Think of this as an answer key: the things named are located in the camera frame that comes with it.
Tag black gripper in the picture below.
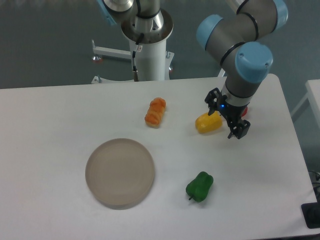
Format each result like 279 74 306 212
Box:
204 88 251 139

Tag red bell pepper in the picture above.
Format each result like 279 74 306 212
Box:
241 106 248 117

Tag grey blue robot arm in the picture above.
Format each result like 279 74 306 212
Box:
98 0 288 139

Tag yellow bell pepper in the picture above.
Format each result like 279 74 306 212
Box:
195 112 223 134

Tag green bell pepper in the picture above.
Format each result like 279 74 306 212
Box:
185 171 214 203

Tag orange braided bread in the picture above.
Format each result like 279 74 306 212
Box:
144 97 166 128

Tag white side table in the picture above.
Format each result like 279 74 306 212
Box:
290 79 320 126

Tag beige round plate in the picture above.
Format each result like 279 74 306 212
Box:
85 138 156 210

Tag black device at table edge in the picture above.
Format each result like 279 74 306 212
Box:
301 202 320 229

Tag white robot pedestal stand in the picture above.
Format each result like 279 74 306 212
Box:
90 8 175 85

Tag black cable on pedestal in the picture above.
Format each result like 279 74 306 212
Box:
131 32 145 82

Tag cables at right edge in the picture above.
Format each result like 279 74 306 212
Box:
308 169 320 198

